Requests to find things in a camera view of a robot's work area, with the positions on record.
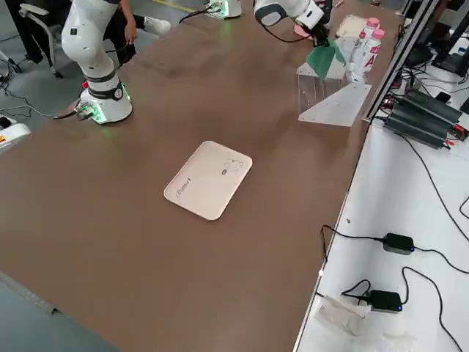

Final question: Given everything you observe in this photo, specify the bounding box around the person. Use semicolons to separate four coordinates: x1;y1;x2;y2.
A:
7;0;172;69

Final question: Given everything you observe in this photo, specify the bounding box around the black power adapter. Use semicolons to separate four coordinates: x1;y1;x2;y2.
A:
367;289;403;314
383;232;416;254

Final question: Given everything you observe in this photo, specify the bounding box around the clear acrylic stepped shelf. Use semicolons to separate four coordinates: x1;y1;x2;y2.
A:
297;34;373;128

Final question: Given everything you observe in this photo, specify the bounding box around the black arm base cable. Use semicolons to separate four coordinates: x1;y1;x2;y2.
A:
0;105;80;121
178;7;212;24

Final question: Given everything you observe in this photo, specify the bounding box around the white bottle with pink cap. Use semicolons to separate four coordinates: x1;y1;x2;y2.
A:
350;29;385;82
358;17;381;51

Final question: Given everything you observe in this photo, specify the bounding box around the white office chair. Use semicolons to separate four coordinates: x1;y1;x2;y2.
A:
0;3;64;78

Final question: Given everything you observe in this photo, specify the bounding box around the black ribbed power supply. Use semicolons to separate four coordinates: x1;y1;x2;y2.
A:
399;89;463;129
382;100;454;150

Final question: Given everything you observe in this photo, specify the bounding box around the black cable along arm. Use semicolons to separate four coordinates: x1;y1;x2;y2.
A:
256;12;317;44

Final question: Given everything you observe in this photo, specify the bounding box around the beige tray with rabbit print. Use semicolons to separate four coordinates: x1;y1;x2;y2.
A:
335;14;368;40
163;140;254;222

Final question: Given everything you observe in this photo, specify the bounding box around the aluminium frame post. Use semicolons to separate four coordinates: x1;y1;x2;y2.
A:
361;0;443;122

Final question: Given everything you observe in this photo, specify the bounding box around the green fleece cloth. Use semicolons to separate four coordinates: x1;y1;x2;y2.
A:
306;38;347;80

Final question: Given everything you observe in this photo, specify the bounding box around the black desk cable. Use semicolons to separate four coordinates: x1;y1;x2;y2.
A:
412;247;469;274
394;131;469;239
400;266;463;352

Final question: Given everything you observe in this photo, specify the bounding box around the black adapter cable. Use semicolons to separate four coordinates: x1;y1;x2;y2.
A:
320;224;385;263

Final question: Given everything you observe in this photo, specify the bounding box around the clear plastic bag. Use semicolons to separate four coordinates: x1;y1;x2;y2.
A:
316;294;372;337

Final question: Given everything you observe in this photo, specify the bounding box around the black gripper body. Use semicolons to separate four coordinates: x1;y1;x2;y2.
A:
315;1;333;36

